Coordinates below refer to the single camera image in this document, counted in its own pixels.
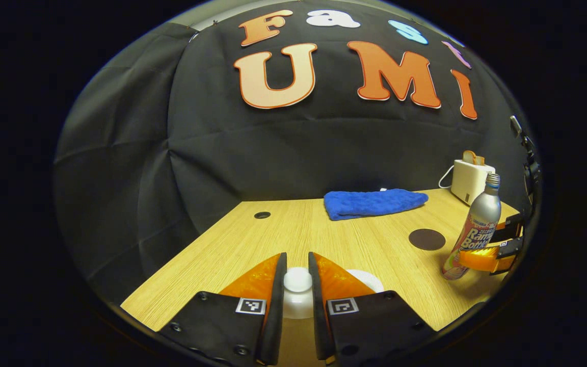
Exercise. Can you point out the black table grommet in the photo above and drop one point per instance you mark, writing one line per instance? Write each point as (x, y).
(262, 215)

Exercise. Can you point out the toasted bread slice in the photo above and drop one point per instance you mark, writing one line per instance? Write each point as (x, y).
(473, 157)

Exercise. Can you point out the dark brown round coaster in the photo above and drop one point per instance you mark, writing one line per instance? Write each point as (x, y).
(427, 239)

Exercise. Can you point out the silver water bottle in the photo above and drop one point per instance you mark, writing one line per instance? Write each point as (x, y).
(482, 209)

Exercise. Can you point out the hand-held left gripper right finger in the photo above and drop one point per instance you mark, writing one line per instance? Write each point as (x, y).
(319, 306)

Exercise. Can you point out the blue towel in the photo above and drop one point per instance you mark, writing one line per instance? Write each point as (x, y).
(370, 204)

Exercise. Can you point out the white toaster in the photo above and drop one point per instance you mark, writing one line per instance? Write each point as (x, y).
(469, 181)

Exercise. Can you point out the white teacup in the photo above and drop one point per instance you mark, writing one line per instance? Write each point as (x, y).
(367, 280)

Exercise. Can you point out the white teacup lid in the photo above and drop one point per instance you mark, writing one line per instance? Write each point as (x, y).
(298, 280)

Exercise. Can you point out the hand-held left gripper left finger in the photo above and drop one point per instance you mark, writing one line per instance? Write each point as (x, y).
(275, 306)

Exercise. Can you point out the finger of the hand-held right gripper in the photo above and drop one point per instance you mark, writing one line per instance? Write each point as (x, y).
(487, 259)
(510, 229)

